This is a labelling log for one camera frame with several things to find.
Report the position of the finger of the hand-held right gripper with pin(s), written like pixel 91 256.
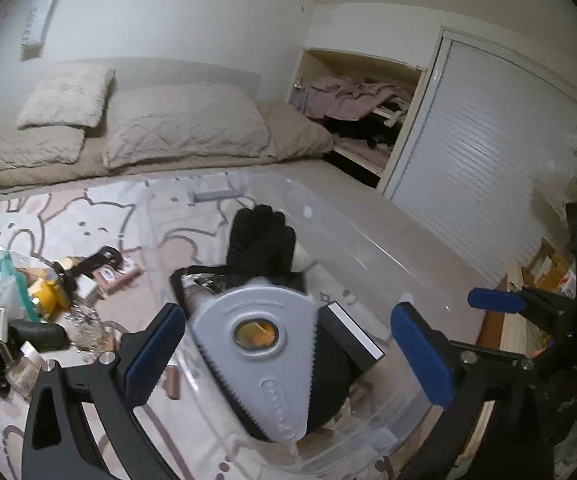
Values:
pixel 493 300

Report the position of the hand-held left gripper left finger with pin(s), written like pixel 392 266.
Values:
pixel 156 355

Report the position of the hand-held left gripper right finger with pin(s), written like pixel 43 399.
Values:
pixel 421 355

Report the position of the clear plastic storage container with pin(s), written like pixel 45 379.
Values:
pixel 418 240

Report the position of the white plastic jar opener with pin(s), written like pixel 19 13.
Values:
pixel 263 360

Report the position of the yellow round container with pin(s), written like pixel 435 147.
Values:
pixel 48 300

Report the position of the brown lipstick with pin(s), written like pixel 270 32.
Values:
pixel 173 382

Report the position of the low wooden rack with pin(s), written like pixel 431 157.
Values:
pixel 518 330

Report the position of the black box with white edge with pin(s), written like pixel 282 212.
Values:
pixel 351 335

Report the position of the crystal hair ornament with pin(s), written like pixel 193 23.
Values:
pixel 86 327

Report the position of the silver foil packet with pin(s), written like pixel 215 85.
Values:
pixel 201 280

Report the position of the pink eyelash box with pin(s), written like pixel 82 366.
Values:
pixel 116 275

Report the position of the small white cube box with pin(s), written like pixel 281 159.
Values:
pixel 86 286

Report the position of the black cylinder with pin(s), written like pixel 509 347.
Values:
pixel 38 335

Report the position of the white louvered door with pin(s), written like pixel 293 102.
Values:
pixel 493 160

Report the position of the clear plastic bag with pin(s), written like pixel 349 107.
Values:
pixel 21 290

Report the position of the black and silver box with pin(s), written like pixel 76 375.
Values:
pixel 1 327

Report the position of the large textured beige pillow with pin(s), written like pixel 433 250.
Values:
pixel 188 127

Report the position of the flat textured beige pillow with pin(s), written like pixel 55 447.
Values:
pixel 23 147

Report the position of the pile of clothes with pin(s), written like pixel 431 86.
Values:
pixel 348 100

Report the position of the beige blanket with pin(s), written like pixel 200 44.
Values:
pixel 298 130

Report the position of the small fluffy pillow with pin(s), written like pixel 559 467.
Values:
pixel 63 97

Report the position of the wooden closet niche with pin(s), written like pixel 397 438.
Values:
pixel 313 62

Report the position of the white hanging tissue holder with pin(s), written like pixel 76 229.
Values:
pixel 38 15

